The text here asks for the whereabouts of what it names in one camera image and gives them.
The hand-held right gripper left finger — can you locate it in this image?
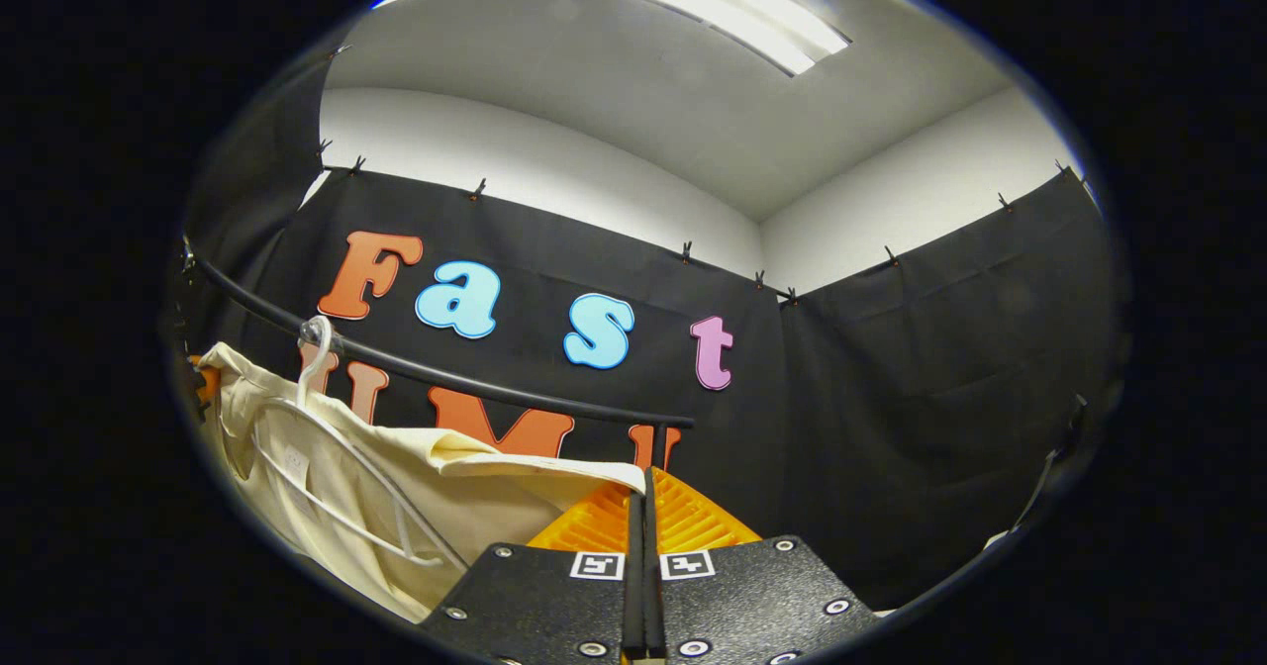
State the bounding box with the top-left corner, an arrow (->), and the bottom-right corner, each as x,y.
414,467 -> 646,665

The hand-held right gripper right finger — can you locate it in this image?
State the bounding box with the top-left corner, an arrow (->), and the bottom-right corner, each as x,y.
645,467 -> 882,665

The cream button-up shirt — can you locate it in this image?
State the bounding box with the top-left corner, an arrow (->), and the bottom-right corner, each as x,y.
193,341 -> 649,624

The white plastic hanger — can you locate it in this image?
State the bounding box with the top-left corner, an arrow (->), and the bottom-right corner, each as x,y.
252,315 -> 471,572

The black backdrop cloth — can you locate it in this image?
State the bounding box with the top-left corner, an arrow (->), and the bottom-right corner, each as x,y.
163,47 -> 1129,612

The ceiling light panel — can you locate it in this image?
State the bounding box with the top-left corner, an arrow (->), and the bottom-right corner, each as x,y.
606,0 -> 852,77

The black clothes rack rail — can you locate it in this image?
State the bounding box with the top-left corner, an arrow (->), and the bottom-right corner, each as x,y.
181,239 -> 697,473

